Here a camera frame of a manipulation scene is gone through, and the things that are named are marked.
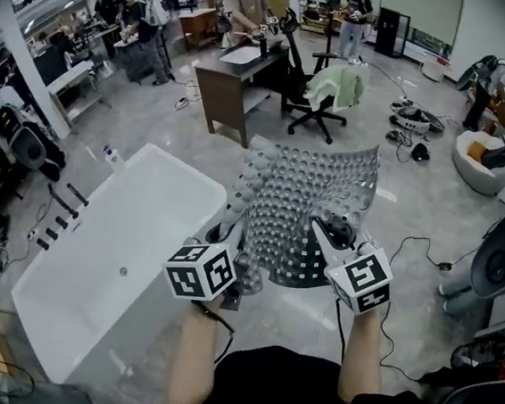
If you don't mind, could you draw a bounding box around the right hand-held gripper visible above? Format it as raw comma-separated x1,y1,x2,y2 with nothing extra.
302,217,400,320

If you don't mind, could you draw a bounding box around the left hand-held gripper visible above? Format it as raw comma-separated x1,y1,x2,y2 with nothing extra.
160,216,251,312

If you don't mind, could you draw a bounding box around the grey perforated bath mat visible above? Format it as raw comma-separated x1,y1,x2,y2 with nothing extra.
215,128,385,306

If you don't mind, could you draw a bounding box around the person's right forearm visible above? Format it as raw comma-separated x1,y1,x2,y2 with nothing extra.
335,309,391,404

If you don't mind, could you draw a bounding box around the person's left forearm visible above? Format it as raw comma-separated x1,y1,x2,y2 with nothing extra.
166,298,238,404

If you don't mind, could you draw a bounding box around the white soap pump bottle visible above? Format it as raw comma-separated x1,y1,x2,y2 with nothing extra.
100,144,128,170

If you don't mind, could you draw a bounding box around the white bathtub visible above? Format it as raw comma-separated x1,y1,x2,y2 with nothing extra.
1,129,235,400

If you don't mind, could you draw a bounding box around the small black bag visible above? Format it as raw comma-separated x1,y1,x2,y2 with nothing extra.
410,141,433,164

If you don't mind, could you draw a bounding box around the black hand shower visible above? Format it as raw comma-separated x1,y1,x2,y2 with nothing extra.
64,183,92,208

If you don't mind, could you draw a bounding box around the brown wooden desk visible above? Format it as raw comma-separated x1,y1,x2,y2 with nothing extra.
186,29,297,153

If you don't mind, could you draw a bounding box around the black bathtub faucet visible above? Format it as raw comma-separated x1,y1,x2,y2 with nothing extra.
44,182,83,220

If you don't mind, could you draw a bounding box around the white beanbag chair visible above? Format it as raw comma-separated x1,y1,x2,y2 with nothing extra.
446,128,505,198

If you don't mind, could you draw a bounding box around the white and black wearable rig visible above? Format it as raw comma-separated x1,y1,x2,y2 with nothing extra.
387,102,448,137

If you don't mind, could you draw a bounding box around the light green towel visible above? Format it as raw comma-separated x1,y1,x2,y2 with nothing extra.
302,62,367,115

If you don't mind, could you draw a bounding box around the black office chair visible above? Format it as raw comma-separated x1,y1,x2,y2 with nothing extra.
268,7,359,147

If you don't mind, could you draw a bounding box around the orange cushion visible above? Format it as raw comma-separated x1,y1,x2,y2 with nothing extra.
465,137,489,162

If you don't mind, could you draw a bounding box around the white sink basin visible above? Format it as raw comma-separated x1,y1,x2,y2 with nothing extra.
218,43,263,68

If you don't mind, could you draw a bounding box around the white top table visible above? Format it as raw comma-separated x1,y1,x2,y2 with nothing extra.
43,56,117,132

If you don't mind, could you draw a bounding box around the black glass-door cabinet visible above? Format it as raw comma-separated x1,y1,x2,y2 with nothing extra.
374,6,411,61

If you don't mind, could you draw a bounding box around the black coat stand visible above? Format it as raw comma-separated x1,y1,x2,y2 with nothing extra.
315,0,342,58

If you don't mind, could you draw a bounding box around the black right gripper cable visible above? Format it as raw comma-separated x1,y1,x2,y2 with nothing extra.
328,297,353,367

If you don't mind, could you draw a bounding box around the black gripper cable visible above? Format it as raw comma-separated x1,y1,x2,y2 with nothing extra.
328,297,353,367
185,300,240,366

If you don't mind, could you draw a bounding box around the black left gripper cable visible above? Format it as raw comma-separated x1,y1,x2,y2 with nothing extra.
185,300,240,366

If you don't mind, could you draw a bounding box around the black power adapter cable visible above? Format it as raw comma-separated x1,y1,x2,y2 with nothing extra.
388,232,479,276

